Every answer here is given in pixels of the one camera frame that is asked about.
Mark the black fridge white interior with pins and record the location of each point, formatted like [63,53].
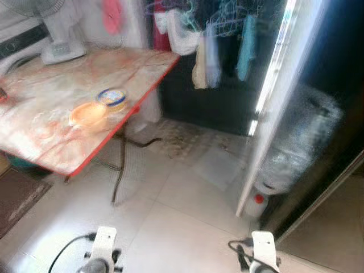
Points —
[341,51]

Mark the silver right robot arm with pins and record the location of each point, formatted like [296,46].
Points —
[264,269]

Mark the white jug red cap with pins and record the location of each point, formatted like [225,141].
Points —
[259,206]

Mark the brown doormat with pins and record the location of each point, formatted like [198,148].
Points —
[20,202]

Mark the patterned floor mat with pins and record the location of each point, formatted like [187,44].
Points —
[193,139]

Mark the orange plastic bowl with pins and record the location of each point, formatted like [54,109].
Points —
[89,115]

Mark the white partition panel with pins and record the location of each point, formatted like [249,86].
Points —
[284,102]

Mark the blue rimmed round tin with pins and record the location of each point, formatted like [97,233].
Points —
[112,98]

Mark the marble pattern red-edged table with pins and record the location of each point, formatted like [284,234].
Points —
[57,102]

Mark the beige hanging cloth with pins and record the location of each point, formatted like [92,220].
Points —
[199,71]

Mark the light blue hanging cloth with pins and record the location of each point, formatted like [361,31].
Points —
[212,57]

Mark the teal hanging cloth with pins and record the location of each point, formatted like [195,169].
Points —
[246,48]

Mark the white hanging cloth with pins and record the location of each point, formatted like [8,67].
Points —
[182,40]

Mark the red hanging cloth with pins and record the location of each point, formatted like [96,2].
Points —
[159,34]

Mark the white washing machine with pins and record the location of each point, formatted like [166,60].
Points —
[23,48]

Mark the white table fan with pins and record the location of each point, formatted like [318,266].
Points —
[62,34]

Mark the pink hanging cloth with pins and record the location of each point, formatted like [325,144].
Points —
[112,16]

